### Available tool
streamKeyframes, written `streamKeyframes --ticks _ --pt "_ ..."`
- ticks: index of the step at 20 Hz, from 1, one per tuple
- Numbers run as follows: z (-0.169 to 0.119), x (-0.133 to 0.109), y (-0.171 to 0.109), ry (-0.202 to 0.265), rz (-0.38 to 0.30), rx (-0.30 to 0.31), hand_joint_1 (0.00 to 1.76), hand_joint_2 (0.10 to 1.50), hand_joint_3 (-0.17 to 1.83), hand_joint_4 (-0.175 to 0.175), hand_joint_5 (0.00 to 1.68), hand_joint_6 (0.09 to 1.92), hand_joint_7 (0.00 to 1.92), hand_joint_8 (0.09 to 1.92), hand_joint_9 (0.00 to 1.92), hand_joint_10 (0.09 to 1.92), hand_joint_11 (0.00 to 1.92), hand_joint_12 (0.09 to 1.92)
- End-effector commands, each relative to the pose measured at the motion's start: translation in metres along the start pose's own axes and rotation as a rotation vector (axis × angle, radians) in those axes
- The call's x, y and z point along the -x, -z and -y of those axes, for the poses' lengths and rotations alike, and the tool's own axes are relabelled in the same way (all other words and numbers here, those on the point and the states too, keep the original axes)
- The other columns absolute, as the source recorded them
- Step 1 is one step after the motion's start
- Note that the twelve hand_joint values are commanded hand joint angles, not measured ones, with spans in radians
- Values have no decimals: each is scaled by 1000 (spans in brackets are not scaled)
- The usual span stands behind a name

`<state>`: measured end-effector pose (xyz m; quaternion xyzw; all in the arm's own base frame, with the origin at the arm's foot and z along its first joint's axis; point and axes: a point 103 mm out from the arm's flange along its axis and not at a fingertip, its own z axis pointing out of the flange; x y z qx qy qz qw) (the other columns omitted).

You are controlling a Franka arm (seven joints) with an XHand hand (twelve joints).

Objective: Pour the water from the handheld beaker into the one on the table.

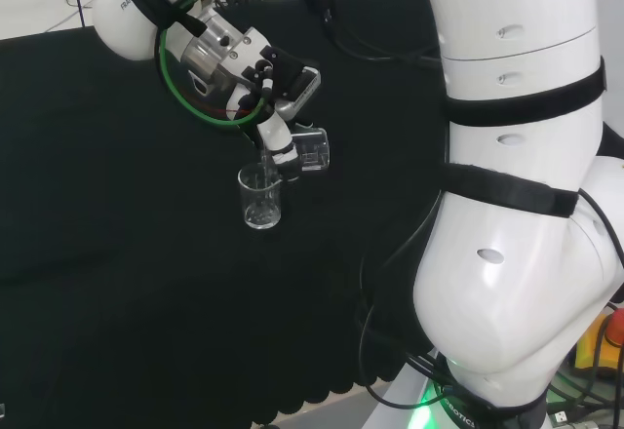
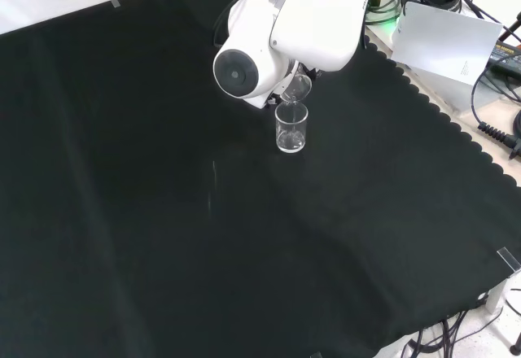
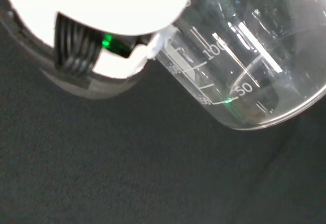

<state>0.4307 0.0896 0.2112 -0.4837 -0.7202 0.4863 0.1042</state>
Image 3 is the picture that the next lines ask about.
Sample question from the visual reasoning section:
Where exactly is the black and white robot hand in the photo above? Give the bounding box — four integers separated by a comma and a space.
0, 0, 201, 100

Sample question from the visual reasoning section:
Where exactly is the black bench cloth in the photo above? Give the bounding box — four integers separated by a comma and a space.
0, 17, 326, 224

